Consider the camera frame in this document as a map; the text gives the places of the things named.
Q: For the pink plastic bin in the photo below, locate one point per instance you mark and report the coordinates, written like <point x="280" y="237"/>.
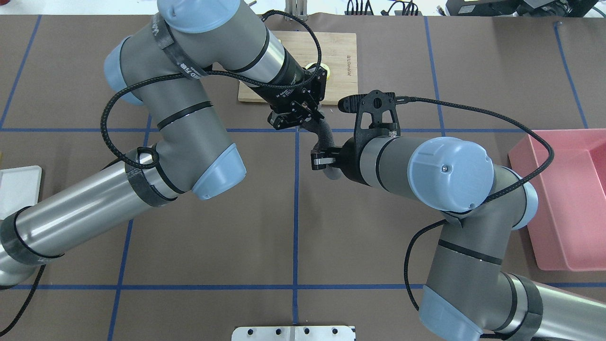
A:
<point x="568" y="231"/>

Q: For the grey wiping cloth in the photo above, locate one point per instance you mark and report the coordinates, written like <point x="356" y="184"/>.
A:
<point x="325" y="139"/>

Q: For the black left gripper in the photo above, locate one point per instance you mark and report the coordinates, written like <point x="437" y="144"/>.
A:
<point x="285" y="88"/>

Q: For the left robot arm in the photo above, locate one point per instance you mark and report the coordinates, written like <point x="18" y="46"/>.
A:
<point x="161" y="67"/>

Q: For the yellow lemon slice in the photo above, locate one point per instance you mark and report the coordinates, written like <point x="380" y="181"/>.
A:
<point x="323" y="67"/>

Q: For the white rack tray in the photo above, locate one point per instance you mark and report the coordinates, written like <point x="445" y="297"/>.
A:
<point x="19" y="188"/>

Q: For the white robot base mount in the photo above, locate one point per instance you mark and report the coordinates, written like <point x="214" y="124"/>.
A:
<point x="294" y="333"/>

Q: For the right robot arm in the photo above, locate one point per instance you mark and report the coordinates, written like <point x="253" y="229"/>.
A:
<point x="466" y="292"/>

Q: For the bamboo cutting board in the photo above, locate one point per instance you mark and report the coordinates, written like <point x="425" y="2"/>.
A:
<point x="339" y="53"/>

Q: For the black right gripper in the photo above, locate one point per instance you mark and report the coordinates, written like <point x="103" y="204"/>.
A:
<point x="349" y="158"/>

